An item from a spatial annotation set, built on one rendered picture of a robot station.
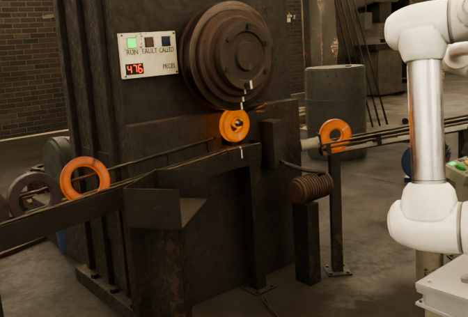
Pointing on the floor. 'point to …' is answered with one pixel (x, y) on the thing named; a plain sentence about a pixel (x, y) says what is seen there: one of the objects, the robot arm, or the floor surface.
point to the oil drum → (336, 103)
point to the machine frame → (168, 120)
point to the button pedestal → (459, 176)
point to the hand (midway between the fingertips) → (467, 147)
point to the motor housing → (308, 223)
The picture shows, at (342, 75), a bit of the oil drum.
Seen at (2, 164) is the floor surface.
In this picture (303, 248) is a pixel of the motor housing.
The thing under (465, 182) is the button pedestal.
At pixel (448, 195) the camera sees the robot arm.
